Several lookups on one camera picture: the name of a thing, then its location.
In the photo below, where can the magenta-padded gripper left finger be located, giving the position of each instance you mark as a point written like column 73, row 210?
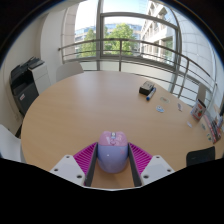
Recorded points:
column 68, row 166

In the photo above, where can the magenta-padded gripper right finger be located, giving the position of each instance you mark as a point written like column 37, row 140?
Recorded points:
column 156, row 166

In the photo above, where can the pink and lilac computer mouse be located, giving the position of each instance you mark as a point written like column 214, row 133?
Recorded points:
column 112, row 153

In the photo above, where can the small white sticker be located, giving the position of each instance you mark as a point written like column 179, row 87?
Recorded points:
column 189, row 124

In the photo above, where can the round blue white sticker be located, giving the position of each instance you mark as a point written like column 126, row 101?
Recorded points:
column 160, row 108

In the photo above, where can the blue and yellow sticker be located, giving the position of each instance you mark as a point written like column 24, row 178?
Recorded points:
column 209, row 136

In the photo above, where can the teal sticker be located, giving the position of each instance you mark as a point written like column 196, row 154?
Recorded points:
column 203, row 126

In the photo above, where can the white chair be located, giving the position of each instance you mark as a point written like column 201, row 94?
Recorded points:
column 201, row 92
column 68, row 70
column 10, row 145

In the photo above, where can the slim white sticker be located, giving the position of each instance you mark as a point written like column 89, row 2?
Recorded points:
column 180, row 107

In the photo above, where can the red and black magazine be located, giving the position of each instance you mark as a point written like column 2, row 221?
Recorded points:
column 213, row 130

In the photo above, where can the pale green sticker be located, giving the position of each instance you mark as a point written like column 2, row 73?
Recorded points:
column 164, row 99

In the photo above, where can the blue and white marker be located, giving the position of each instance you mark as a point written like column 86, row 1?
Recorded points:
column 151, row 94

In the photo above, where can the black whiteboard eraser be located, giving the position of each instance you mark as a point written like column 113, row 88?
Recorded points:
column 146, row 87

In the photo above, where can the black and white office printer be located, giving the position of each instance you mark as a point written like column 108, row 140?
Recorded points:
column 25, row 86

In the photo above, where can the grey metal railing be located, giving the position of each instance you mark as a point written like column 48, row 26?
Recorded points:
column 120, row 53

